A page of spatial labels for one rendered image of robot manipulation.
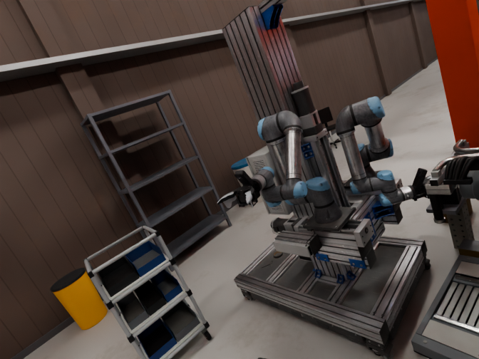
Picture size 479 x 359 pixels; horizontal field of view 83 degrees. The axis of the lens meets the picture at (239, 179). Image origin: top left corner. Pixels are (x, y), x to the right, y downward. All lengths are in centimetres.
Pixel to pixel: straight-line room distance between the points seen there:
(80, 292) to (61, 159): 161
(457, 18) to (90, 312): 396
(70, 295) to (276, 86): 303
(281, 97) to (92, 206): 306
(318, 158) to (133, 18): 392
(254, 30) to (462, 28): 105
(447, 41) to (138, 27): 405
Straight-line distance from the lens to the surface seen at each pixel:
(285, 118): 142
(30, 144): 404
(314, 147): 168
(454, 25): 193
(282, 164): 152
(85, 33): 460
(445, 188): 142
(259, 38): 166
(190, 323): 243
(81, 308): 372
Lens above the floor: 156
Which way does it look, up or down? 13 degrees down
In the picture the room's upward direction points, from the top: 23 degrees counter-clockwise
